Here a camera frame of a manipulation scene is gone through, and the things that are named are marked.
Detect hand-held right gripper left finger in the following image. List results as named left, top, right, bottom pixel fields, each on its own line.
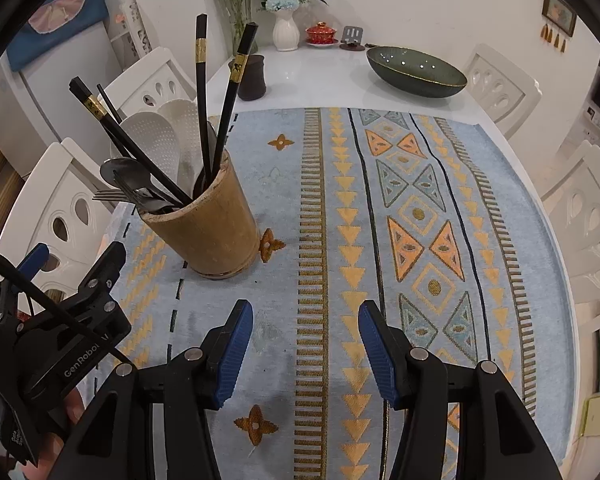
left=47, top=299, right=256, bottom=480

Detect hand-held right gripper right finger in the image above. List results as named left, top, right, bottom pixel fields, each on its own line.
left=356, top=300, right=563, bottom=480

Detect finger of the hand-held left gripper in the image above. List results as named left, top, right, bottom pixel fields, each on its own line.
left=0, top=242, right=51, bottom=322
left=75, top=241, right=128, bottom=322

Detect silver metal fork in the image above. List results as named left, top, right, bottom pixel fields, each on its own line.
left=92, top=187, right=171, bottom=211

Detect silver metal spoon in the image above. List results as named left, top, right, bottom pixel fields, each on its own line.
left=100, top=157, right=153, bottom=187

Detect bamboo utensil holder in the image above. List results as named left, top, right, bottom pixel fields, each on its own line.
left=139, top=147, right=261, bottom=280

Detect black chopstick with gold band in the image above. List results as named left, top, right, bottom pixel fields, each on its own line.
left=211, top=22, right=259, bottom=171
left=69, top=76, right=193, bottom=206
left=96, top=83, right=131, bottom=158
left=195, top=14, right=213, bottom=181

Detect white perforated spatula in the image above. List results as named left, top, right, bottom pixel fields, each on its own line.
left=155, top=100, right=203, bottom=196
left=110, top=112, right=181, bottom=196

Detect person's left hand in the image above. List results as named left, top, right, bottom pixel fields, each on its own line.
left=10, top=390, right=87, bottom=480

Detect white wooden chair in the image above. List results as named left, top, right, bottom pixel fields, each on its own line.
left=0, top=137, right=123, bottom=301
left=539, top=140, right=600, bottom=306
left=462, top=42, right=543, bottom=138
left=100, top=46, right=198, bottom=126

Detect patterned blue table mat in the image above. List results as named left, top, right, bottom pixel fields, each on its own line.
left=77, top=106, right=566, bottom=480

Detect silver refrigerator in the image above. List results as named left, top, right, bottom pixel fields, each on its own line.
left=0, top=20, right=126, bottom=146

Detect blue cloth cover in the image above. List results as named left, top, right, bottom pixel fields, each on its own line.
left=5, top=0, right=108, bottom=72

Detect dark brown cup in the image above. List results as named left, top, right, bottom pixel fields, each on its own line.
left=236, top=54, right=267, bottom=101

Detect white shelf rack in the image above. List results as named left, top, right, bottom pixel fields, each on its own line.
left=107, top=0, right=153, bottom=61

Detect dark green bowl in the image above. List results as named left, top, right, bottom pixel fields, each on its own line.
left=365, top=46, right=468, bottom=99

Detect glass vase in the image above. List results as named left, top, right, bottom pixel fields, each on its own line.
left=227, top=0, right=260, bottom=56

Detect white ceramic vase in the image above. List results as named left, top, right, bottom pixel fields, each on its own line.
left=272, top=10, right=301, bottom=52

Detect red lidded teacup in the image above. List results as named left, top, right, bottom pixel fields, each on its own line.
left=306, top=21, right=338, bottom=47

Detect phone stand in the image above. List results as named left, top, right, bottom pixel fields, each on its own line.
left=339, top=25, right=366, bottom=52

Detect small framed picture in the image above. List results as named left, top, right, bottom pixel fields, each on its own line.
left=541, top=0, right=577, bottom=37

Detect black cable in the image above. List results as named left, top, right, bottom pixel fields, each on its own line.
left=0, top=242, right=131, bottom=367

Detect hanging wall ornaments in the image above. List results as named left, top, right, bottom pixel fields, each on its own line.
left=542, top=25, right=568, bottom=53

